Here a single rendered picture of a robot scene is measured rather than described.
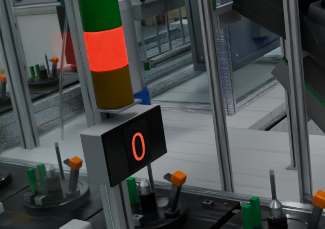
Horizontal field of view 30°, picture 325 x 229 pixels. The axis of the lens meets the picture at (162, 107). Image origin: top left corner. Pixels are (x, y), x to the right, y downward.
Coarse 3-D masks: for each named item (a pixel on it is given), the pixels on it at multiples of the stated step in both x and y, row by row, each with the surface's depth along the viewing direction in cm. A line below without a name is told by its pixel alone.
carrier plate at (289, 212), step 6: (240, 210) 109; (264, 210) 107; (288, 210) 106; (234, 216) 107; (240, 216) 106; (306, 216) 103; (324, 216) 102; (228, 222) 105; (234, 222) 105; (240, 222) 104; (324, 222) 100; (222, 228) 103; (228, 228) 103; (234, 228) 103; (324, 228) 98
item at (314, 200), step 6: (318, 192) 88; (324, 192) 88; (306, 198) 89; (312, 198) 89; (318, 198) 87; (324, 198) 87; (312, 204) 88; (318, 204) 88; (324, 204) 87; (312, 210) 89; (318, 210) 88; (312, 216) 89; (318, 216) 89; (312, 222) 89; (318, 222) 90; (312, 228) 90
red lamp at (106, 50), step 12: (84, 36) 76; (96, 36) 75; (108, 36) 75; (120, 36) 76; (96, 48) 75; (108, 48) 75; (120, 48) 76; (96, 60) 76; (108, 60) 75; (120, 60) 76
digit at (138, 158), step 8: (144, 120) 80; (128, 128) 78; (136, 128) 79; (144, 128) 81; (128, 136) 78; (136, 136) 79; (144, 136) 81; (128, 144) 78; (136, 144) 79; (144, 144) 81; (128, 152) 78; (136, 152) 80; (144, 152) 81; (128, 160) 78; (136, 160) 80; (144, 160) 81; (136, 168) 80
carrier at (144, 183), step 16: (144, 192) 108; (160, 192) 121; (144, 208) 108; (160, 208) 110; (192, 208) 112; (224, 208) 110; (240, 208) 112; (144, 224) 105; (160, 224) 104; (176, 224) 105; (192, 224) 106; (208, 224) 105
